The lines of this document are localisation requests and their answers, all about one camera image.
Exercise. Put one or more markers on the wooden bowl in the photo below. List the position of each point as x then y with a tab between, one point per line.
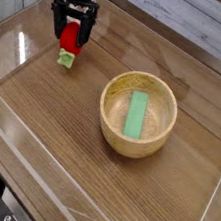
160	117

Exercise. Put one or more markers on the red plush radish toy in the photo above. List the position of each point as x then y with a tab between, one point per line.
68	48

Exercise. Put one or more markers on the clear acrylic tray wall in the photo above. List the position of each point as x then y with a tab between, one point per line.
39	182

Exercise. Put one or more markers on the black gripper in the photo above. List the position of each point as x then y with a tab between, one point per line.
83	10

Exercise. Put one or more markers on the green rectangular block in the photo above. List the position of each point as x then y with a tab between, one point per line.
135	115

